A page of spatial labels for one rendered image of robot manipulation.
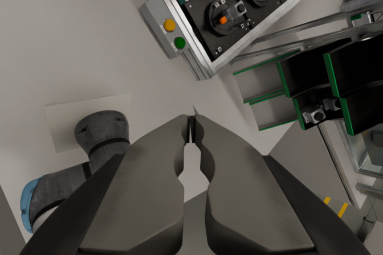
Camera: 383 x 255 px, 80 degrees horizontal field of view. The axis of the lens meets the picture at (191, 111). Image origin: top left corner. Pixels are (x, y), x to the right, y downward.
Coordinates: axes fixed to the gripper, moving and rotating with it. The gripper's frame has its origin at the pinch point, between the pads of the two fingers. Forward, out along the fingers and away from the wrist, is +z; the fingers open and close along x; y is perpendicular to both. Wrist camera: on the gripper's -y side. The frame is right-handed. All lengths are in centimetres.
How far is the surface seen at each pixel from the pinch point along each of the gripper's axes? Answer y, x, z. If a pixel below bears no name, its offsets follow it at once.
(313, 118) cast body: 32, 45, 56
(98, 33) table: 9, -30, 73
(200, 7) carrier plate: 0, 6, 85
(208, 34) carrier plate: 10, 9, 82
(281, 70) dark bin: 17, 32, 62
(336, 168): 111, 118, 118
